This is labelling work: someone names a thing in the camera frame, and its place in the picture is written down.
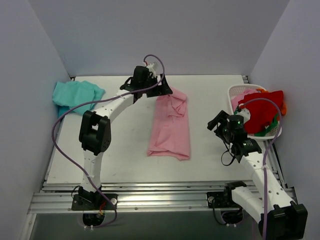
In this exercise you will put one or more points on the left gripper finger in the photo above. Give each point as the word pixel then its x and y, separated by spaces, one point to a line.
pixel 159 90
pixel 165 88

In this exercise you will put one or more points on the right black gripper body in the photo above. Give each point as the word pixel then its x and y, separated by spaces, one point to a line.
pixel 219 122

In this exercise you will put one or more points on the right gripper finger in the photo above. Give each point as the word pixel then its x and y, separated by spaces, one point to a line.
pixel 220 132
pixel 220 118

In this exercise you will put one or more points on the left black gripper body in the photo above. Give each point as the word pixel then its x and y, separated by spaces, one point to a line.
pixel 157 87

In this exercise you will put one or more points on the pink t shirt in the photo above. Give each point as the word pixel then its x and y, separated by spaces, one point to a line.
pixel 170 134
pixel 236 99

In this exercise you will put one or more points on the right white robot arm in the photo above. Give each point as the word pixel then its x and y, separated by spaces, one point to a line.
pixel 278 216

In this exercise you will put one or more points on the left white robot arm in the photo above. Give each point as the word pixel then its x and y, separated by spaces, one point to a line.
pixel 95 130

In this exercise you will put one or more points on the pink t shirt in basket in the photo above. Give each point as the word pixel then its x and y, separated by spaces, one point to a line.
pixel 236 99

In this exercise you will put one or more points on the white plastic basket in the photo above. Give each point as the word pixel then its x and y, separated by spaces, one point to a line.
pixel 250 89

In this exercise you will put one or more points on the red t shirt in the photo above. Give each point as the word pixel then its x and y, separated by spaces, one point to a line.
pixel 256 122

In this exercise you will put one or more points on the green t shirt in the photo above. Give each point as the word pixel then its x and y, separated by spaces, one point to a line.
pixel 268 128

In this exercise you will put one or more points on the orange t shirt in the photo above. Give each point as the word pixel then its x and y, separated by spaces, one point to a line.
pixel 283 107

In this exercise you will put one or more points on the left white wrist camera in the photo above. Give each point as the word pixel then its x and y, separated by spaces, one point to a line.
pixel 152 67

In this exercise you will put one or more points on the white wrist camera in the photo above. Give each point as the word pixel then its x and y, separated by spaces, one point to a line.
pixel 152 67
pixel 245 113

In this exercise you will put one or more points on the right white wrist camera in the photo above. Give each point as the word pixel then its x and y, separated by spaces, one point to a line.
pixel 245 113

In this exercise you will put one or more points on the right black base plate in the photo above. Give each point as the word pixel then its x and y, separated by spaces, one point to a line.
pixel 215 200

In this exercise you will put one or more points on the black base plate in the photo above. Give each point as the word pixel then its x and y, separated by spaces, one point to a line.
pixel 215 200
pixel 98 203

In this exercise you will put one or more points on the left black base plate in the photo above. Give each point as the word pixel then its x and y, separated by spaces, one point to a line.
pixel 98 203

